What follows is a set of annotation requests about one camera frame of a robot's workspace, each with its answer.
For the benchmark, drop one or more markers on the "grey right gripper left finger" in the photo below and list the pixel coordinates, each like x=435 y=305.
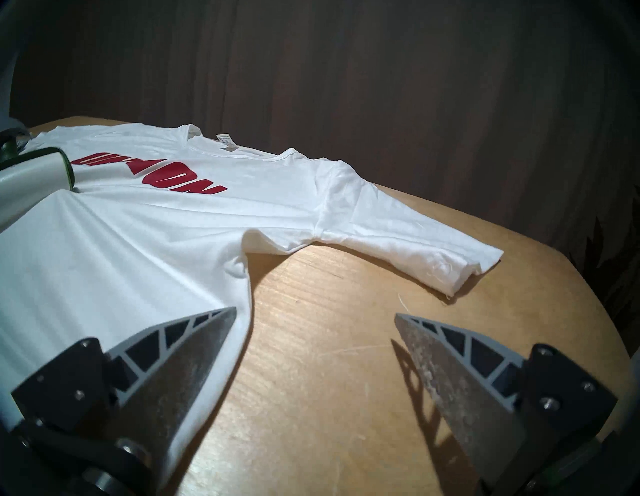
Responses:
x=165 y=380

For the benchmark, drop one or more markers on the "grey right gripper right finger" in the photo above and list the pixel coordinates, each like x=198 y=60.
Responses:
x=465 y=395

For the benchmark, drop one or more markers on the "white t-shirt red print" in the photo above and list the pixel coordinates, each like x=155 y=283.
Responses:
x=175 y=240

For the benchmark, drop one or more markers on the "tall dark leafy plant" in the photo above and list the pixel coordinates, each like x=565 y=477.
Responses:
x=615 y=280

